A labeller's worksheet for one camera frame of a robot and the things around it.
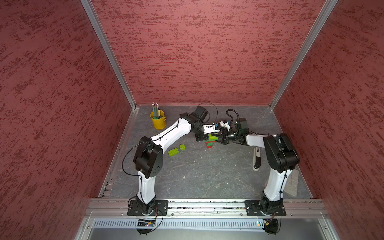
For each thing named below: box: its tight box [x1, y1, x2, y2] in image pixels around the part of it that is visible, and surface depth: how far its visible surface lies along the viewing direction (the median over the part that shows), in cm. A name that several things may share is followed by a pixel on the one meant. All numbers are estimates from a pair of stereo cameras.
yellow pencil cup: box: [150, 109, 167, 130], surface depth 103 cm
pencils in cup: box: [151, 101, 160, 120], surface depth 102 cm
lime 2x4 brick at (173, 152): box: [168, 148, 180, 157], surface depth 96 cm
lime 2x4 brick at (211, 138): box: [208, 133, 219, 141], surface depth 89 cm
